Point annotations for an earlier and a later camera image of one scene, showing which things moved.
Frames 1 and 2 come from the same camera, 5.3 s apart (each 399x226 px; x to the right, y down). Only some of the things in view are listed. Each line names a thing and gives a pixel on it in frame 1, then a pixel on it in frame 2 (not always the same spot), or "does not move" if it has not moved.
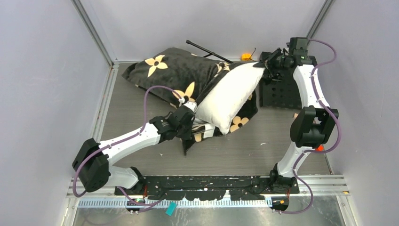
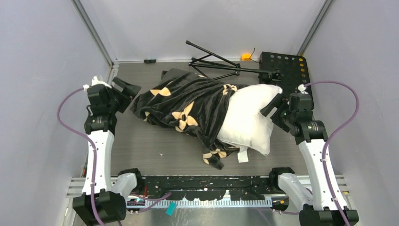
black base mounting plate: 238,188 does not move
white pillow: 225,99 -> 242,125
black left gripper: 187,135 -> 131,90
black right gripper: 268,63 -> 277,100
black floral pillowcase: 176,76 -> 194,105
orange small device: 246,57 does not move
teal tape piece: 171,208 does not move
